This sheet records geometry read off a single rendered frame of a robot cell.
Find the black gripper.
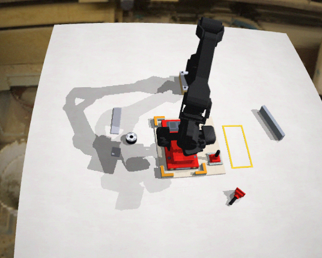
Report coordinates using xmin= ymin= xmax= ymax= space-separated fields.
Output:
xmin=156 ymin=119 xmax=216 ymax=152

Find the grey rectangular bar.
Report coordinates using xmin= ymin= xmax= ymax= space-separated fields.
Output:
xmin=111 ymin=107 xmax=122 ymax=134
xmin=260 ymin=105 xmax=285 ymax=140

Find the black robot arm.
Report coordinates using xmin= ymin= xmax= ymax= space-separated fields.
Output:
xmin=177 ymin=17 xmax=224 ymax=156

